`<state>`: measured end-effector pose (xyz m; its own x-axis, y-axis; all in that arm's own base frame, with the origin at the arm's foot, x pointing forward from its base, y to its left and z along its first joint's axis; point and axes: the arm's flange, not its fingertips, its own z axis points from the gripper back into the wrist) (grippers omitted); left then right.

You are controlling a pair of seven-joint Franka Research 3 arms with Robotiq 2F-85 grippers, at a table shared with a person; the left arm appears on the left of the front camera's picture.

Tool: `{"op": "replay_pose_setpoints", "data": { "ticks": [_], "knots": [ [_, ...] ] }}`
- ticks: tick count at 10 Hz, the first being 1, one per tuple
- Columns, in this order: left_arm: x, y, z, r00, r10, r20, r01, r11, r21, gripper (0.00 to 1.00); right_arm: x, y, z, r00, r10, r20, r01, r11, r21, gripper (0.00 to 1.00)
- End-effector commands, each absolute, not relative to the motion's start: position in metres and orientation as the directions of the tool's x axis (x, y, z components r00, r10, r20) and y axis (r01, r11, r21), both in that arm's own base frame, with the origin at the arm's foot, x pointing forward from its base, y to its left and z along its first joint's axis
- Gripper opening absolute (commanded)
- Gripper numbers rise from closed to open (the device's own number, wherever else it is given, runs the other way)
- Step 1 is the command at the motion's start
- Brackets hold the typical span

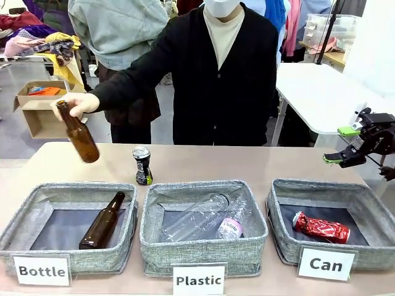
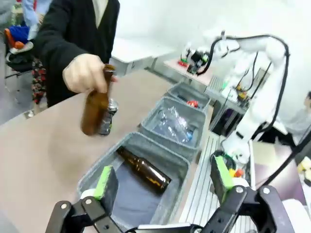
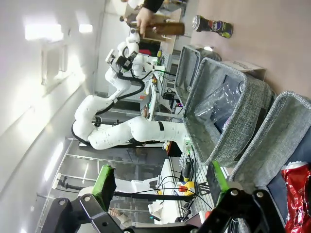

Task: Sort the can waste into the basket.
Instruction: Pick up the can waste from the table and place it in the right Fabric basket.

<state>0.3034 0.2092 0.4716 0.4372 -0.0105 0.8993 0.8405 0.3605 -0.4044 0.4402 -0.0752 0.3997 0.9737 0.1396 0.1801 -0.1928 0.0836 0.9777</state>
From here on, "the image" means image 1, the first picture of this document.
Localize person's right forearm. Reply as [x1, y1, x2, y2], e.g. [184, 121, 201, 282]
[90, 46, 173, 109]

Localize pink cloth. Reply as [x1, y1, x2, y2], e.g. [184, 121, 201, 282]
[308, 36, 344, 55]

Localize clear plastic storage boxes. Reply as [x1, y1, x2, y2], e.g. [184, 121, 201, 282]
[302, 13, 362, 53]

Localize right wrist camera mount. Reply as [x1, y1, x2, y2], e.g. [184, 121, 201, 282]
[351, 102, 372, 131]

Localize pink hanging garment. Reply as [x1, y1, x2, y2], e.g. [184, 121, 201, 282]
[283, 0, 306, 58]

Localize white face mask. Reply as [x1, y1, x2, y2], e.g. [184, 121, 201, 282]
[203, 0, 245, 19]

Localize white Plastic label sign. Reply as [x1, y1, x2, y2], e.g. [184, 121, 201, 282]
[170, 262, 228, 296]

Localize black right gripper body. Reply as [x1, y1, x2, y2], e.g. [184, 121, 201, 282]
[359, 112, 395, 157]

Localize grey fabric basket labelled Bottle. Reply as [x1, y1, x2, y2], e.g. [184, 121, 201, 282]
[0, 181, 139, 276]

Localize crushed red drink can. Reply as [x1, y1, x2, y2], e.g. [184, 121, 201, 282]
[292, 210, 351, 245]

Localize grey fabric basket labelled Can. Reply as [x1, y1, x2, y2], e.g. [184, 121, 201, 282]
[265, 178, 395, 272]

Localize white Bottle label sign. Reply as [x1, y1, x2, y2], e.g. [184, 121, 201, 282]
[10, 254, 72, 287]

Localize person in grey jacket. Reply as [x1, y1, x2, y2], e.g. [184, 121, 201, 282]
[67, 0, 170, 144]

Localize wooden desk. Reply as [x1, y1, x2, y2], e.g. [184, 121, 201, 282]
[298, 41, 347, 72]

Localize plastic bottle with pink label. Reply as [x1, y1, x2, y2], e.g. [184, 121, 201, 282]
[215, 197, 249, 241]

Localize crushed black drink can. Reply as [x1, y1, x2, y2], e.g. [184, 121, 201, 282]
[131, 145, 154, 187]

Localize black stand pole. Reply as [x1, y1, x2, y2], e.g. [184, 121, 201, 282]
[315, 0, 347, 65]

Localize open cardboard box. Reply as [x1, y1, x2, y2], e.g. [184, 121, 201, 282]
[13, 80, 86, 140]

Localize white Can label sign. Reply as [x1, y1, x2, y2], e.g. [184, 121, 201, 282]
[296, 247, 358, 282]

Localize yellow cloth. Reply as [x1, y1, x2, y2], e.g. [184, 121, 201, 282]
[45, 31, 87, 93]

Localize pile of colourful clothes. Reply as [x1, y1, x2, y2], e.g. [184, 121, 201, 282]
[0, 11, 81, 67]

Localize grey fabric basket labelled Plastic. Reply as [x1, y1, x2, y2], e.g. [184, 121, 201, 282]
[139, 179, 269, 278]

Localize white clothes table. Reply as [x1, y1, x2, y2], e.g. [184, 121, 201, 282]
[0, 51, 81, 90]

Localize blue hanging garment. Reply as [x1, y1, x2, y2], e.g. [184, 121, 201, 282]
[264, 0, 288, 34]

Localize clear plastic bottle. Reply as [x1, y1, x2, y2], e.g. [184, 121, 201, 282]
[160, 192, 231, 243]

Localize person's right hand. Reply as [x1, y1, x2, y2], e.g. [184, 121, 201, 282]
[50, 92, 101, 123]

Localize brown glass bottle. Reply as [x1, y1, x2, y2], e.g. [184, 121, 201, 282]
[55, 99, 101, 164]
[78, 191, 127, 250]

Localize person in black cardigan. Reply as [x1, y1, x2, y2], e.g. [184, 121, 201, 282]
[90, 0, 280, 147]

